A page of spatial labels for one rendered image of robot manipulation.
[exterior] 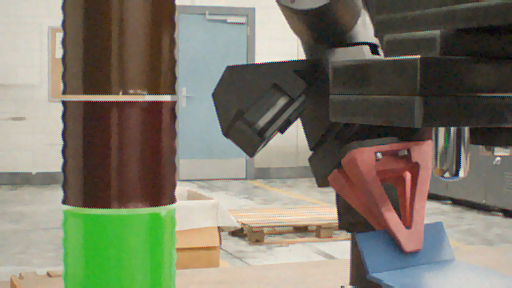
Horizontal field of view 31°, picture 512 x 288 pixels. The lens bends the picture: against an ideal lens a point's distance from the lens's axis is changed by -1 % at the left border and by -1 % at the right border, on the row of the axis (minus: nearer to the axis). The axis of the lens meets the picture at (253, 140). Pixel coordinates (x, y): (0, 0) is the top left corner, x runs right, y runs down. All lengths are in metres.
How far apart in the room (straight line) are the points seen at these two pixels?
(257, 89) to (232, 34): 11.15
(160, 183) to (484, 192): 8.61
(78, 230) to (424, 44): 0.27
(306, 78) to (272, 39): 11.30
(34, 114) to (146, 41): 11.04
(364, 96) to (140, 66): 0.25
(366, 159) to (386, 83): 0.16
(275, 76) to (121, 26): 0.37
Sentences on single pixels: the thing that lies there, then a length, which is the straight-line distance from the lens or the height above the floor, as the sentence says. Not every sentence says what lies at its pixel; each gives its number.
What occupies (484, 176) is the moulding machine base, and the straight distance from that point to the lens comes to 8.88.
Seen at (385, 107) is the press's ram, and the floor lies 1.11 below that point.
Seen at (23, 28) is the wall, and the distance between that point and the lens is 11.34.
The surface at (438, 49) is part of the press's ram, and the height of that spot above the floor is 1.15.
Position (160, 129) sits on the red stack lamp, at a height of 1.11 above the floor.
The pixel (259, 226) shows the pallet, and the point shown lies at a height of 0.14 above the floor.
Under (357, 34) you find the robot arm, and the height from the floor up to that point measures 1.17.
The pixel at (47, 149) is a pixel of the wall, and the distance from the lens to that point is 11.36.
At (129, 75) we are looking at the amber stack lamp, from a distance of 0.29.
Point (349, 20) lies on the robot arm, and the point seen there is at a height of 1.17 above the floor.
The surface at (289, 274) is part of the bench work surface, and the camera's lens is 1.14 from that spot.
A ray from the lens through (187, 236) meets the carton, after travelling 4.06.
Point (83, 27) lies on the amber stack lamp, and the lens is 0.29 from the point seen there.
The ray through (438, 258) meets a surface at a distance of 0.67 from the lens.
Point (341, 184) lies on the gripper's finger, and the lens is 0.67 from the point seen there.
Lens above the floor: 1.12
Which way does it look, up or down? 3 degrees down
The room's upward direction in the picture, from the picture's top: straight up
